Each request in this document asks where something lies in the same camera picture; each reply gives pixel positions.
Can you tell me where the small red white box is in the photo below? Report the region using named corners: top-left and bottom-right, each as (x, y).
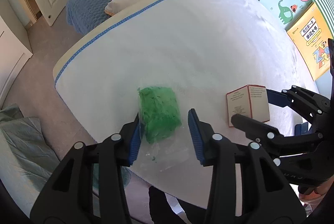
top-left (226, 85), bottom-right (270, 127)

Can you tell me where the green sponge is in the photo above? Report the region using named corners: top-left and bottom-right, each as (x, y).
top-left (138, 86), bottom-right (182, 144)

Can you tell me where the teal trash bin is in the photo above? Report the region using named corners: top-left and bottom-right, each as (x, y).
top-left (92, 163), bottom-right (131, 196)

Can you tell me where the person's right hand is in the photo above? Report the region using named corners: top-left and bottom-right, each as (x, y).
top-left (299, 182), bottom-right (331, 201)

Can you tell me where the grey green bedding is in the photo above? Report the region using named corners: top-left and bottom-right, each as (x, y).
top-left (0, 104), bottom-right (59, 216)

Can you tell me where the yellow word book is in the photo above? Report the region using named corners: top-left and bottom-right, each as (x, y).
top-left (288, 2), bottom-right (332, 81)

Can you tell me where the white wardrobe with guitar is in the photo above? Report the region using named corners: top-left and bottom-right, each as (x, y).
top-left (0, 18), bottom-right (32, 107)

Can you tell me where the blue quilted blanket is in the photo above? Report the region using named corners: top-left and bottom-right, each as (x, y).
top-left (66, 0), bottom-right (111, 35)

